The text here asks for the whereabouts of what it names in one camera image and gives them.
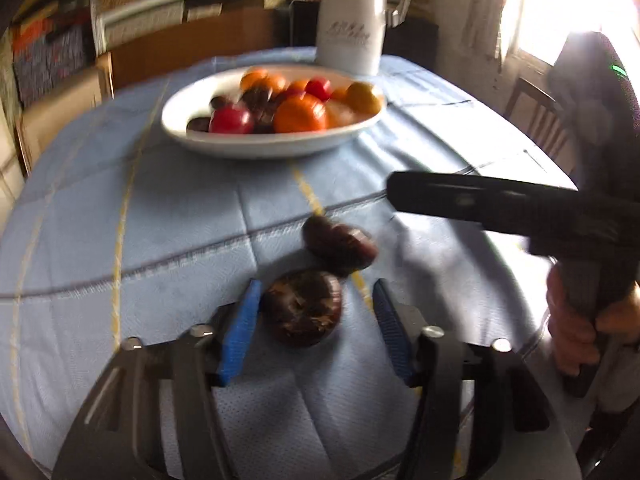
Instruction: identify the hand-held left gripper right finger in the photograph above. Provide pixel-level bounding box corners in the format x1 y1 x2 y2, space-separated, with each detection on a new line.
372 279 583 480

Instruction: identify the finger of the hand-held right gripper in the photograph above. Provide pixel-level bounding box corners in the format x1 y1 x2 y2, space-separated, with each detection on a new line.
386 170 533 238

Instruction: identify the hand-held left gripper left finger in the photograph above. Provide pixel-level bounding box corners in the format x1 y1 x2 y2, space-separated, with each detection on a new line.
52 280 263 480

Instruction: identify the white plate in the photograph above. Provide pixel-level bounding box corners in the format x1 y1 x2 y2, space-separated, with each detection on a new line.
161 62 388 160

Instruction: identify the large red tomato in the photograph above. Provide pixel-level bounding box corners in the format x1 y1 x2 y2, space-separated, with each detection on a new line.
208 105 255 135

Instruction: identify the person's right hand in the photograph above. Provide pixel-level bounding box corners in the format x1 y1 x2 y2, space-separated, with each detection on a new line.
545 260 640 378

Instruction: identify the dark wooden chair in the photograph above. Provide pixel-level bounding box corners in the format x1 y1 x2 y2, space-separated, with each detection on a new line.
502 77 576 171

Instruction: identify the blue checked tablecloth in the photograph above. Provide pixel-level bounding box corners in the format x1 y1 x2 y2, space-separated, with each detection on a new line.
0 47 586 480

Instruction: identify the large orange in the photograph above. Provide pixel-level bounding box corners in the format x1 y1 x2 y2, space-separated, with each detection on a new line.
273 94 329 134

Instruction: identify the beige curtain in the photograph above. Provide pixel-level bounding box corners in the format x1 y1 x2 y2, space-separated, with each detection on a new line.
460 0 521 61

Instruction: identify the white thermos jug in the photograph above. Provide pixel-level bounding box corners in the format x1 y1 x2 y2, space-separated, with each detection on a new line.
315 0 416 77

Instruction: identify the window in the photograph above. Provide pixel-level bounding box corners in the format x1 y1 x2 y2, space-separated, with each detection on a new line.
500 0 640 67

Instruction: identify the light wooden panel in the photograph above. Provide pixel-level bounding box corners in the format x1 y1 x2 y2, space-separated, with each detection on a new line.
15 52 116 176

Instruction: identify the brown wooden board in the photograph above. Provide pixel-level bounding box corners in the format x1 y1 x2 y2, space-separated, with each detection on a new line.
110 7 321 91

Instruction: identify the stack of blue patterned boxes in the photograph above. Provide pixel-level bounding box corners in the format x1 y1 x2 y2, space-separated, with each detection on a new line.
12 20 98 106

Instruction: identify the white metal shelf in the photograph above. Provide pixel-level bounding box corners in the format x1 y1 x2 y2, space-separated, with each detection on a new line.
90 0 331 53

